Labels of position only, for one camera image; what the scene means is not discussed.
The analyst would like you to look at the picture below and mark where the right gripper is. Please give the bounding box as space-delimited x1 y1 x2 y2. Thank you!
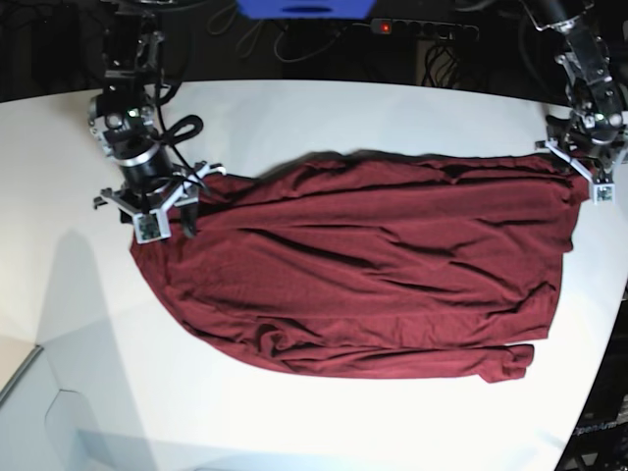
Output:
93 161 227 238

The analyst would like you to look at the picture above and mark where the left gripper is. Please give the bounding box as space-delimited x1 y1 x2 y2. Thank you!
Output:
535 139 627 184

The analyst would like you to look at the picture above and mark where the dark red t-shirt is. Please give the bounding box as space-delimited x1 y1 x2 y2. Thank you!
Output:
131 151 589 383

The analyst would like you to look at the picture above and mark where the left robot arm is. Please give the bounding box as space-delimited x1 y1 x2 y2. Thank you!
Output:
522 0 627 185

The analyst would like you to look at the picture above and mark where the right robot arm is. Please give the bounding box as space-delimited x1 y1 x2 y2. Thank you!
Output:
87 1 224 244

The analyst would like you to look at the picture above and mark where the blue box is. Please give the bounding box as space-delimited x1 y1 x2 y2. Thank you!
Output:
236 0 376 20

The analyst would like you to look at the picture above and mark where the black power strip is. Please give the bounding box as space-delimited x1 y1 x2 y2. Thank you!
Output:
369 18 480 41

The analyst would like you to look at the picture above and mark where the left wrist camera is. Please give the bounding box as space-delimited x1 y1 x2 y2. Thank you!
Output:
590 183 616 205

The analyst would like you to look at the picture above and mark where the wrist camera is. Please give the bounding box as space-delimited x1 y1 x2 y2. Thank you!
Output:
590 183 616 205
131 210 172 244

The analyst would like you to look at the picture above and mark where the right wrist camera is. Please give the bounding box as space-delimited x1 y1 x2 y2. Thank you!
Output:
131 210 172 244

